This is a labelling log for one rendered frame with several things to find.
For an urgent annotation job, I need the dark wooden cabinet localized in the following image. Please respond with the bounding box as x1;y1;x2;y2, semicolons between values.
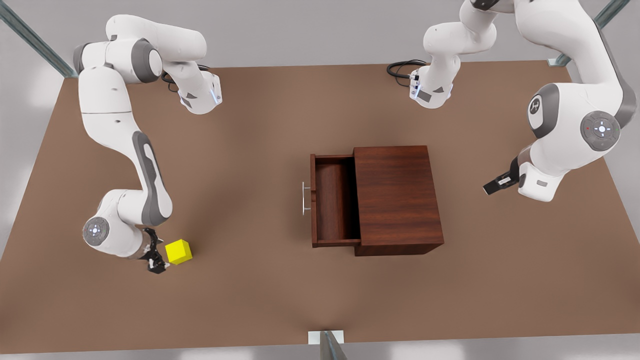
353;145;445;257

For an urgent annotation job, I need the black cable loop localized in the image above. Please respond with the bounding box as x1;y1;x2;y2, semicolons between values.
386;59;429;89
160;64;211;94

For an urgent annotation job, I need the silver frame post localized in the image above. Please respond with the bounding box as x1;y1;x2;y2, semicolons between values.
547;0;632;68
307;329;349;360
0;0;79;79

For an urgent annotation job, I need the yellow cube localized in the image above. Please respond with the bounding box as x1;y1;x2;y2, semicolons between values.
165;239;194;266

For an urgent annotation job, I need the wooden drawer with silver handle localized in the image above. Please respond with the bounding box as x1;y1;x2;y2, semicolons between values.
302;153;362;249

